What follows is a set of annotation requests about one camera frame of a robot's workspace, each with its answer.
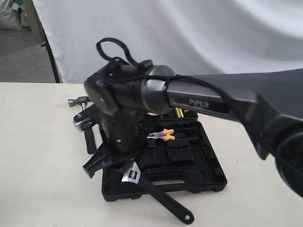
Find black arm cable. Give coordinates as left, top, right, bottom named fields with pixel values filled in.
left=96, top=36, right=303, bottom=175

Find green white bag background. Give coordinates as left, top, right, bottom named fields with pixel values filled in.
left=19, top=0, right=31, bottom=31

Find pliers with orange handles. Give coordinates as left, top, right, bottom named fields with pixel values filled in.
left=147, top=129, right=175, bottom=141

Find adjustable wrench black handle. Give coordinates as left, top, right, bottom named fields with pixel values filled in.
left=121, top=170, right=195, bottom=225

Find white backdrop cloth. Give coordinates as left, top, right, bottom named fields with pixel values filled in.
left=34, top=0, right=303, bottom=83

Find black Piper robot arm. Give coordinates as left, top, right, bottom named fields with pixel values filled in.
left=84, top=62, right=303, bottom=196

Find long yellow black screwdriver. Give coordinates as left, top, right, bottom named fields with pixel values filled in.
left=175, top=108, right=184, bottom=118

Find grey sack in background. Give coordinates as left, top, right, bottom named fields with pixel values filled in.
left=0, top=0, right=21, bottom=30

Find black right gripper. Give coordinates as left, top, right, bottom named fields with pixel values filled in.
left=82, top=109, right=142, bottom=180

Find steel claw hammer black grip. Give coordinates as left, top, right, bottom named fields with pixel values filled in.
left=67, top=96, right=97, bottom=155

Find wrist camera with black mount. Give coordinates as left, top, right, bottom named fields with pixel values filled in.
left=73, top=104, right=100, bottom=132

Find black plastic tool case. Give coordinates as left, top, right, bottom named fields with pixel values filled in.
left=101, top=101, right=228, bottom=202

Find black backdrop stand pole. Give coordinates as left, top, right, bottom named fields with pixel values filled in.
left=40, top=28, right=61, bottom=83

